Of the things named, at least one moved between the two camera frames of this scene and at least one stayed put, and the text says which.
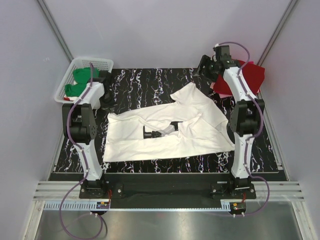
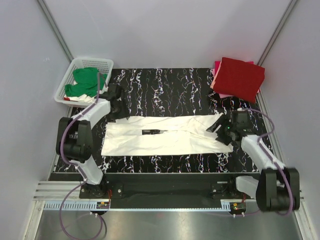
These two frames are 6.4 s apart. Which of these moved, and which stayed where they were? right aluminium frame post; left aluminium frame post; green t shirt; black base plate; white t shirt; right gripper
Moved: white t shirt; right gripper
Stayed: right aluminium frame post; black base plate; left aluminium frame post; green t shirt
